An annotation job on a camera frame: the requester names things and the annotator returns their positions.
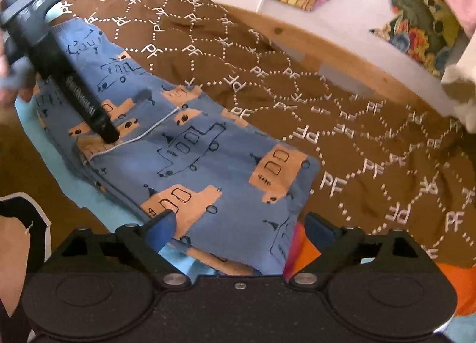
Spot person's left hand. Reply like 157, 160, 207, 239
0, 29, 38, 106

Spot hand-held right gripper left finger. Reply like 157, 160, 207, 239
60, 210, 193, 289

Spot white hanging garment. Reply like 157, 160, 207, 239
440, 29, 476, 125

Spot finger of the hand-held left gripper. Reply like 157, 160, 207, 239
87, 104, 122, 144

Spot blue printed pants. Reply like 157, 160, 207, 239
35, 19, 321, 277

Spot brown patterned blanket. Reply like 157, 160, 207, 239
56, 0, 476, 270

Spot multicoloured printed bedsheet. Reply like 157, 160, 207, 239
0, 103, 476, 343

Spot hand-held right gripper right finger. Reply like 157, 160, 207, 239
287, 212, 419, 289

